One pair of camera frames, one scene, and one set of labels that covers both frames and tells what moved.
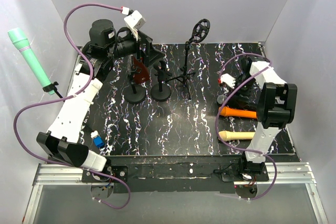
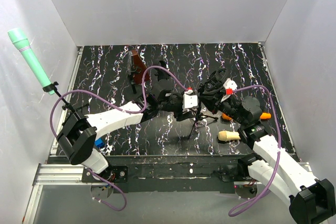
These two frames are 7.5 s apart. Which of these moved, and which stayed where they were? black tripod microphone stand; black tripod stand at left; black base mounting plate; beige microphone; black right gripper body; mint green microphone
Moved: black right gripper body; black tripod microphone stand
Stayed: mint green microphone; black tripod stand at left; beige microphone; black base mounting plate
